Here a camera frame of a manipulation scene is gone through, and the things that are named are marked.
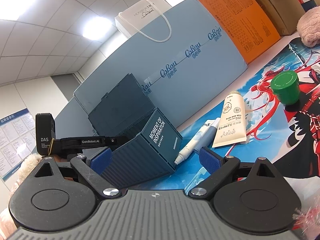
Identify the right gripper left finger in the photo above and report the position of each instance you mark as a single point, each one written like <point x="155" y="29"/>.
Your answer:
<point x="90" y="170"/>

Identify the pink folded towel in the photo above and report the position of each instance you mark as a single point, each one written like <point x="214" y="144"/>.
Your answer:
<point x="308" y="27"/>

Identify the white slim cream tube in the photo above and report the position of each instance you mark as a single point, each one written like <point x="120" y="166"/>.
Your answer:
<point x="189" y="147"/>

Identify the brown cardboard box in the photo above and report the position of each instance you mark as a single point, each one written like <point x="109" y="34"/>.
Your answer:
<point x="277" y="2"/>

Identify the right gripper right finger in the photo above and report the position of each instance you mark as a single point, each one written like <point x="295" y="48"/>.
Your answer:
<point x="221" y="169"/>

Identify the white paper gift bag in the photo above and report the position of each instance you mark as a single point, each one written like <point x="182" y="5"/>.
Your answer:
<point x="139" y="15"/>

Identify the dark blue container storage box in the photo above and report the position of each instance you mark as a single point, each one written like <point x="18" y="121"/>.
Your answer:
<point x="153" y="143"/>

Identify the light blue Cabou box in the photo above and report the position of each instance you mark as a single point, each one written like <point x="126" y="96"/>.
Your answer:
<point x="181" y="61"/>

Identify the green lidded jar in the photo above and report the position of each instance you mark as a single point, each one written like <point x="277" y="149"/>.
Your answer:
<point x="285" y="86"/>

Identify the wall notice poster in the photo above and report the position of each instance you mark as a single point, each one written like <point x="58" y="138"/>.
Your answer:
<point x="17" y="141"/>

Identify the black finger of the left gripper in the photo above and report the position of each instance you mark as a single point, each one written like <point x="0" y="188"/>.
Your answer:
<point x="77" y="144"/>

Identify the orange printed box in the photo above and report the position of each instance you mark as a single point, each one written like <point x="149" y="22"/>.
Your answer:
<point x="246" y="24"/>

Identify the white fluffy right sleeve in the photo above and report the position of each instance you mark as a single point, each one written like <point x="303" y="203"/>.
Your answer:
<point x="308" y="222"/>

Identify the anime printed desk mat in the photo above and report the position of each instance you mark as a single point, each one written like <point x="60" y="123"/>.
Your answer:
<point x="287" y="135"/>

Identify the cream large lotion tube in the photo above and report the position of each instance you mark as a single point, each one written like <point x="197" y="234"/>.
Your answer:
<point x="232" y="124"/>

